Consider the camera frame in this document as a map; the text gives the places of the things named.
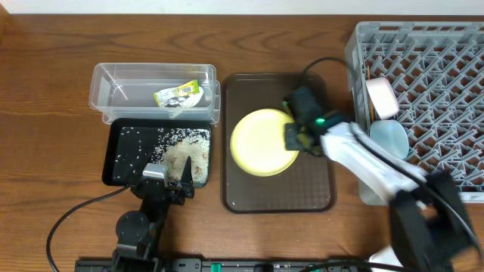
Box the dark brown serving tray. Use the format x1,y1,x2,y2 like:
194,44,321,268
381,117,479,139
221,73,337,214

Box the white pink bowl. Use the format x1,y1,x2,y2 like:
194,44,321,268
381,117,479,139
365,77,399,119

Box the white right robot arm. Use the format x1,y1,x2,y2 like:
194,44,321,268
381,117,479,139
284,110,482,271

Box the blue bowl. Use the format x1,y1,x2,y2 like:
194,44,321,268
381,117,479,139
370,119,410,159

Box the grey dishwasher rack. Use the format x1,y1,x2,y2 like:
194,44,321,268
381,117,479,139
345,22,483,203

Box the yellow plate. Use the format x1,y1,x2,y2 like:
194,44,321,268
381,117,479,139
230,109,299,177

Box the rice food scraps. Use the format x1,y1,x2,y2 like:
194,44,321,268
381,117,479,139
113,127,211,186

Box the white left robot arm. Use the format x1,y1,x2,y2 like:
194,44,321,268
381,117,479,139
110,157,194,271

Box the yellow green snack wrapper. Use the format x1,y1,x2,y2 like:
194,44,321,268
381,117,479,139
154,80,200,107

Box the clear plastic bin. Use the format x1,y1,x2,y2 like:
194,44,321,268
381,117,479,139
89,63,221,125

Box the black plastic tray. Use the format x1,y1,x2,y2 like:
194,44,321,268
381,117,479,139
102,119,212,187

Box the wooden chopstick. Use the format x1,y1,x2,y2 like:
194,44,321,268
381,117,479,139
366,66,375,124

